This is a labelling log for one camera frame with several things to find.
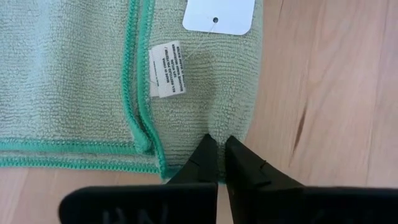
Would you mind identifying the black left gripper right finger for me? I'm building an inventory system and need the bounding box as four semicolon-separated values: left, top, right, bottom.
224;135;398;224

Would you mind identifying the white sewn care label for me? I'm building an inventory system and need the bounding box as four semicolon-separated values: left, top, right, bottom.
148;40;187;99

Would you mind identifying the white paper hang tag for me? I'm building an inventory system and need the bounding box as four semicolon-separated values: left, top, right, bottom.
182;0;256;36

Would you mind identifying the green microfiber towel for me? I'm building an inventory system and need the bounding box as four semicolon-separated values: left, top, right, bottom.
0;0;264;185

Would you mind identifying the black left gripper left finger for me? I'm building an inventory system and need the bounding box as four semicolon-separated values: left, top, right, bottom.
58;133;218;224

